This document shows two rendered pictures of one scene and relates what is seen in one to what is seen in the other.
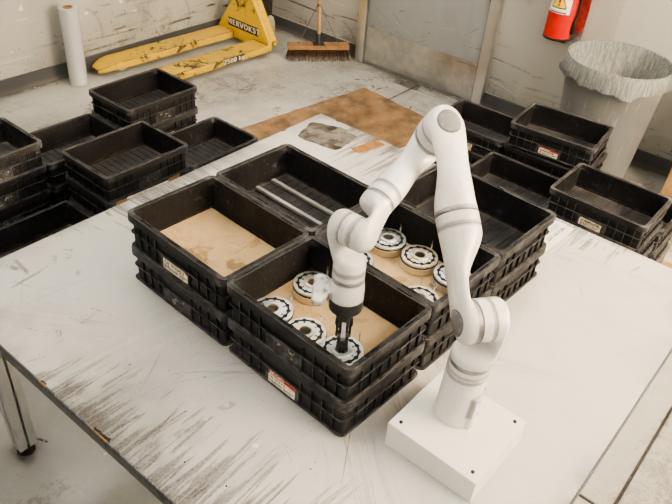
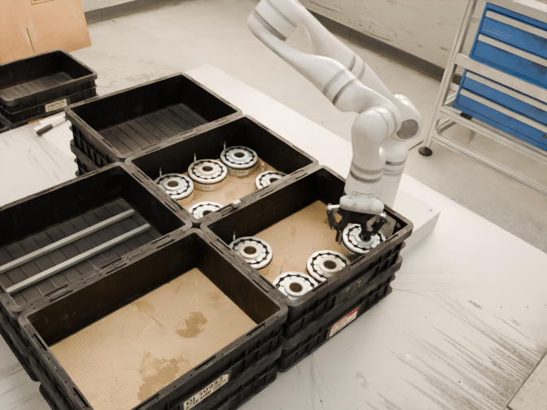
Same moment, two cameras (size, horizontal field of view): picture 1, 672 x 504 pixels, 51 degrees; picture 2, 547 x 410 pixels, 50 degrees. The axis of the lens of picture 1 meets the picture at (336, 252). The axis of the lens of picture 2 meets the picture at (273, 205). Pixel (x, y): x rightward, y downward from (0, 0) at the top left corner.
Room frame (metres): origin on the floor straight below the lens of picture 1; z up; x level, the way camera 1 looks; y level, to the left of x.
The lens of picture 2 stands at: (1.30, 0.99, 1.77)
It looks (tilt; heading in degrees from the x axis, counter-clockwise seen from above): 39 degrees down; 274
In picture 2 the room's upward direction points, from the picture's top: 7 degrees clockwise
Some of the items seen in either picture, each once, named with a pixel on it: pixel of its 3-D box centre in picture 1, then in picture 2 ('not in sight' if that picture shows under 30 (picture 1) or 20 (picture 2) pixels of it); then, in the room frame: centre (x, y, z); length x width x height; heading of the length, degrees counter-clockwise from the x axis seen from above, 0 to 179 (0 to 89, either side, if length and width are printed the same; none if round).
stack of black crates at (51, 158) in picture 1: (76, 171); not in sight; (2.70, 1.19, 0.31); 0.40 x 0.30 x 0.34; 143
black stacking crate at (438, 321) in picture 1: (404, 263); (223, 181); (1.51, -0.18, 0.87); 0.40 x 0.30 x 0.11; 51
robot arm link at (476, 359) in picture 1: (478, 334); (395, 131); (1.10, -0.31, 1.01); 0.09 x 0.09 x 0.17; 18
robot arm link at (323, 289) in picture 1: (338, 283); (364, 185); (1.18, -0.01, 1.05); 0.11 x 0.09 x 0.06; 90
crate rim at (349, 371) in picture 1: (328, 299); (308, 228); (1.28, 0.01, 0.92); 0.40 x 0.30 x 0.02; 51
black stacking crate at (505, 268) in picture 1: (467, 221); (156, 129); (1.74, -0.37, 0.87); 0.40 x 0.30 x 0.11; 51
